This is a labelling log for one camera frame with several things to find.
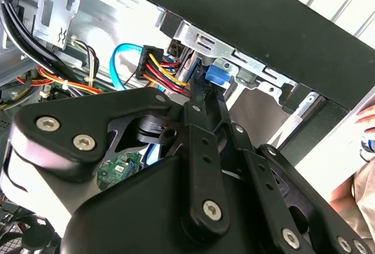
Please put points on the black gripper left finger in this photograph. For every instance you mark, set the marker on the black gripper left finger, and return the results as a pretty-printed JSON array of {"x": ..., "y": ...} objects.
[{"x": 88, "y": 113}]

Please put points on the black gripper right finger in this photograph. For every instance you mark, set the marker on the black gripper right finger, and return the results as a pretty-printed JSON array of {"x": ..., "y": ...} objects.
[{"x": 257, "y": 172}]

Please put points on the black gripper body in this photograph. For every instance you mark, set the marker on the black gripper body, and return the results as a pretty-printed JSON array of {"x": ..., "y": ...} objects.
[{"x": 140, "y": 213}]

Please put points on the hard disk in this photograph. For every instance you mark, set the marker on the hard disk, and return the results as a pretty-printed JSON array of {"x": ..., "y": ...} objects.
[{"x": 218, "y": 74}]

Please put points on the person's bare hand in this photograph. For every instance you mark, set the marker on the person's bare hand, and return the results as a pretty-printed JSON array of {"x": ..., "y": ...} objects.
[{"x": 367, "y": 116}]

